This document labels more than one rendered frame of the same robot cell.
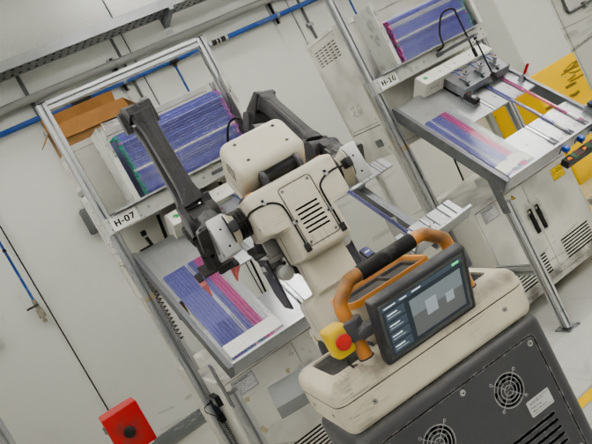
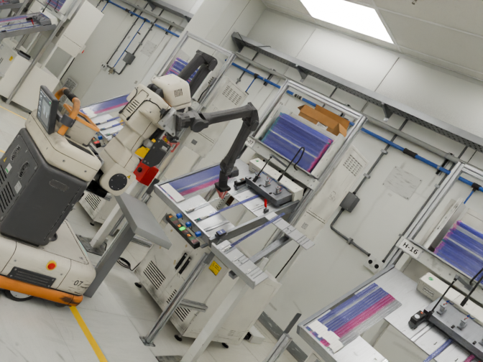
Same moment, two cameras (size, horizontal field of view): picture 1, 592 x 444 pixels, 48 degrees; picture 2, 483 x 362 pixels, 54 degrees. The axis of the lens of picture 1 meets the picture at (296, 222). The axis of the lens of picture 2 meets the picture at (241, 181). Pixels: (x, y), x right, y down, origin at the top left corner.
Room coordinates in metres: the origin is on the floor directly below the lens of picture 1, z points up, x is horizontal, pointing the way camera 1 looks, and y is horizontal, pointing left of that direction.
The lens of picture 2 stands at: (1.31, -2.68, 1.24)
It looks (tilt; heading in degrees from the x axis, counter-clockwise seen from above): 3 degrees down; 65
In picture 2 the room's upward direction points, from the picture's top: 35 degrees clockwise
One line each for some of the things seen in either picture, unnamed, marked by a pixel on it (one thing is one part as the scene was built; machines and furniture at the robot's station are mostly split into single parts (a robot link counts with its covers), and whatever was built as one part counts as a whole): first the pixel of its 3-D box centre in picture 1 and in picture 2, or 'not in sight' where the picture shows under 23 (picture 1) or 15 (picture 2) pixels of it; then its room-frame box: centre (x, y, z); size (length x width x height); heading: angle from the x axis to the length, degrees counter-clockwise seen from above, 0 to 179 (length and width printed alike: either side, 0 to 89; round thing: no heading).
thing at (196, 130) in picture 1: (180, 142); (298, 143); (2.88, 0.28, 1.52); 0.51 x 0.13 x 0.27; 114
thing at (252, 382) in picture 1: (290, 388); (205, 281); (2.97, 0.38, 0.31); 0.70 x 0.65 x 0.62; 114
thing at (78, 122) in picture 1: (111, 108); (329, 121); (3.11, 0.50, 1.82); 0.68 x 0.30 x 0.20; 114
